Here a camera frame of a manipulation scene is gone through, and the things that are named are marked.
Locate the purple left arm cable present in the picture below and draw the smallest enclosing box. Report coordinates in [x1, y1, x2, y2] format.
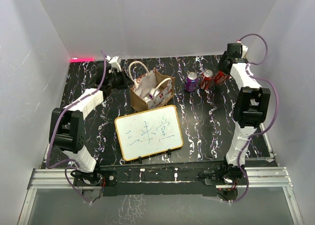
[45, 50, 109, 206]

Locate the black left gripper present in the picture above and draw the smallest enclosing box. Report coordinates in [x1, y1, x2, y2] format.
[108, 68, 135, 91]

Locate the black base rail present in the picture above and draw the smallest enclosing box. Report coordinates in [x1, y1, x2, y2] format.
[70, 161, 246, 196]

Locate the aluminium frame rail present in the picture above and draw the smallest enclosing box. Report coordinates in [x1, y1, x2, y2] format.
[18, 169, 101, 225]

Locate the purple soda can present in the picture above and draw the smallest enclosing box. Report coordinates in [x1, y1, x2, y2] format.
[149, 88, 160, 99]
[185, 72, 198, 93]
[142, 96, 152, 103]

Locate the yellow framed whiteboard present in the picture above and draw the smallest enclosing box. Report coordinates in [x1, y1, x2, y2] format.
[115, 105, 184, 161]

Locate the pink tape strip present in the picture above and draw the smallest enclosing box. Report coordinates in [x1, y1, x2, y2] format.
[69, 58, 95, 63]

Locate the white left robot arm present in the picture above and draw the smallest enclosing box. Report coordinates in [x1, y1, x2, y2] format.
[46, 60, 132, 185]

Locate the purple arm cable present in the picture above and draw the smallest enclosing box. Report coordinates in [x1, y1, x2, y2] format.
[45, 50, 109, 206]
[231, 33, 280, 203]

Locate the red cola can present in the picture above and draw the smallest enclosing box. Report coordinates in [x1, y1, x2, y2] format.
[213, 70, 230, 86]
[198, 69, 214, 90]

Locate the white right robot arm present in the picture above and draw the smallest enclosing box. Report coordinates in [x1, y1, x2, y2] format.
[214, 41, 271, 184]

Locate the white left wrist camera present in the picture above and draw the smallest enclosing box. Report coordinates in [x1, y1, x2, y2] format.
[109, 56, 122, 72]

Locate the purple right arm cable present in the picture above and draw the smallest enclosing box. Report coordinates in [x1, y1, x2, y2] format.
[231, 33, 280, 203]

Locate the printed canvas tote bag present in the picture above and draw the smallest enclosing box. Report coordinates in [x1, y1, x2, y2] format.
[128, 61, 175, 112]

